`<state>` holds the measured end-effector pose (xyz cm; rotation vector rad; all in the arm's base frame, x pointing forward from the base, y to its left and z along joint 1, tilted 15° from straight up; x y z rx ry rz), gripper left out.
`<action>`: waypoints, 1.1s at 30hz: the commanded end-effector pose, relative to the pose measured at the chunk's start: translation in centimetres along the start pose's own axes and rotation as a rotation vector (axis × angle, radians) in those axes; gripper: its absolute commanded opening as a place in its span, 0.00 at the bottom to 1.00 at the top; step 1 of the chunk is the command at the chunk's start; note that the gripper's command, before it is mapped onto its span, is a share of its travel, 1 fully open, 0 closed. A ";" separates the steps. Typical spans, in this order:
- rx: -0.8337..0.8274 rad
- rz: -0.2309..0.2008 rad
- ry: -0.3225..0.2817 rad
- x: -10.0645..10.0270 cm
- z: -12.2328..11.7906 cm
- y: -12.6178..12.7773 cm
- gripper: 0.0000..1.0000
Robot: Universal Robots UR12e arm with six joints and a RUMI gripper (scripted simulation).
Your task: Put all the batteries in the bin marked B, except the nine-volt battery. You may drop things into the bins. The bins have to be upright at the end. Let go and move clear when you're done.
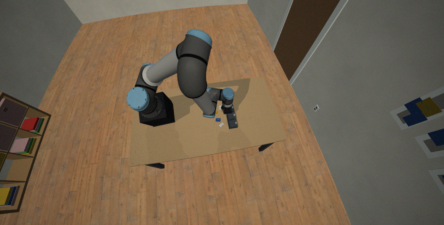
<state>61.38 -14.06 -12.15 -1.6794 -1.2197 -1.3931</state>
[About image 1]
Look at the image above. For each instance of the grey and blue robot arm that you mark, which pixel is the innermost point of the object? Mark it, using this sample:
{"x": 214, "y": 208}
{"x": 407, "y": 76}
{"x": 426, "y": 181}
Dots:
{"x": 189, "y": 60}

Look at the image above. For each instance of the dark grey bin rack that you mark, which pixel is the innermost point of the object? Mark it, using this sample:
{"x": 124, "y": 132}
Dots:
{"x": 231, "y": 118}

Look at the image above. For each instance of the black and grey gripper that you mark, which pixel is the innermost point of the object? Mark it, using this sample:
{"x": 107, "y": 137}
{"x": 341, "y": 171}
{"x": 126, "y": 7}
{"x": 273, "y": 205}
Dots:
{"x": 226, "y": 110}

